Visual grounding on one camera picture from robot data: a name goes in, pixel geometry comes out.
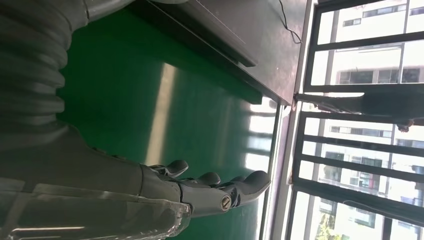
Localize green conveyor belt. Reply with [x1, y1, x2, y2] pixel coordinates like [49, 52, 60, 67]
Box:
[56, 6, 282, 240]

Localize transparent plastic wrist guard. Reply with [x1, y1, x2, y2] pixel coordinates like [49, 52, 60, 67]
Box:
[0, 178, 193, 240]

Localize green tree outside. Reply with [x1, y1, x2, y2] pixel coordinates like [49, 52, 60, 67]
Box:
[315, 212, 346, 240]

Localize white building outside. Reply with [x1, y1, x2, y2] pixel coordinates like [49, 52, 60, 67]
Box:
[298, 0, 424, 240]

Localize person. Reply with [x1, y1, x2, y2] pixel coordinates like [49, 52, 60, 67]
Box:
[295, 92, 424, 133]

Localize aluminium conveyor frame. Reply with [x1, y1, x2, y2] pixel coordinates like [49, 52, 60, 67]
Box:
[258, 100, 299, 240]

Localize thin black power cable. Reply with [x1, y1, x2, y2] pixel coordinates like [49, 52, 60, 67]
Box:
[278, 0, 303, 45]

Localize black window frame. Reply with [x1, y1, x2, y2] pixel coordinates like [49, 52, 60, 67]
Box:
[284, 0, 424, 240]

